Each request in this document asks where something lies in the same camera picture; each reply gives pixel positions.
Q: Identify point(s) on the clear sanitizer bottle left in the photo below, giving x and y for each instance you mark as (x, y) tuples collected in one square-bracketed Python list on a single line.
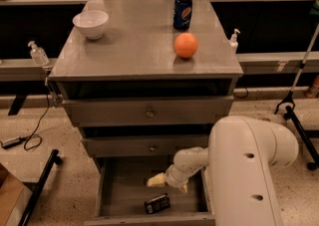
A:
[(38, 54)]

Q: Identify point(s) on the open bottom grey drawer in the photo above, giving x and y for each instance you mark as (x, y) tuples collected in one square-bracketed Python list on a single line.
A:
[(123, 192)]

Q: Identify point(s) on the white ceramic bowl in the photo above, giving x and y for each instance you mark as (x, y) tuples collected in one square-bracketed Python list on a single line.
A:
[(91, 23)]

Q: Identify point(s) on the black rxbar chocolate bar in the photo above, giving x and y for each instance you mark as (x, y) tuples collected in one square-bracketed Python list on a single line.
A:
[(157, 204)]

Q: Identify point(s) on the white pump bottle right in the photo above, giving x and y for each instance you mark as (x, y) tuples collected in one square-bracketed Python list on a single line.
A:
[(233, 40)]

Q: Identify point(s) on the blue pepsi can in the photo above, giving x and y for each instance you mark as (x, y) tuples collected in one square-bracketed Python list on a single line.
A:
[(182, 11)]

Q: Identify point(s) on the orange bottle on floor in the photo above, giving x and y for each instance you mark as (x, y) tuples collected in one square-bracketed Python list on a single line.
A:
[(313, 88)]

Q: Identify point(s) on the grabber stick tool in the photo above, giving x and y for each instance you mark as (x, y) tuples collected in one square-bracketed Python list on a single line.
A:
[(289, 97)]

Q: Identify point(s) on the cardboard box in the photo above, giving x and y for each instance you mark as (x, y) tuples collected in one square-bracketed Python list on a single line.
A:
[(14, 197)]

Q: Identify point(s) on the top grey drawer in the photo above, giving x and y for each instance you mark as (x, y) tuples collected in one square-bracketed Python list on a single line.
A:
[(147, 111)]

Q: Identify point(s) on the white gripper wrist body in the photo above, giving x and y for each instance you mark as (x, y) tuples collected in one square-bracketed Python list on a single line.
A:
[(172, 179)]

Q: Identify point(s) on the black metal leg right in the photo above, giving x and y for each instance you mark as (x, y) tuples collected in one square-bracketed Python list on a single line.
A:
[(306, 136)]

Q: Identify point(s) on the black power adapter with cable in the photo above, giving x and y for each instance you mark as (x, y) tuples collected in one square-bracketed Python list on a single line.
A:
[(29, 141)]

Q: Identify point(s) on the middle grey drawer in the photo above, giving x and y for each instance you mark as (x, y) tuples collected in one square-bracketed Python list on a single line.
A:
[(142, 145)]

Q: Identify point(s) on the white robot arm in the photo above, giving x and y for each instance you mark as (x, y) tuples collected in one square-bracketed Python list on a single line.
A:
[(239, 155)]

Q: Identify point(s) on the black metal leg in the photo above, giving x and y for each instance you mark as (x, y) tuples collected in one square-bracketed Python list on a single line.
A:
[(306, 136), (54, 158)]

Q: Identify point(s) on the orange fruit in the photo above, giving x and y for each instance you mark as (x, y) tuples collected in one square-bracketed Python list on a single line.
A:
[(185, 45)]

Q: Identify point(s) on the black metal leg left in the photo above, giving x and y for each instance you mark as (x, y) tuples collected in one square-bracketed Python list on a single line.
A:
[(54, 158)]

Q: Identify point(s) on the grey wooden drawer cabinet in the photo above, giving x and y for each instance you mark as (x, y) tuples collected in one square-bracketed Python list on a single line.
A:
[(135, 59)]

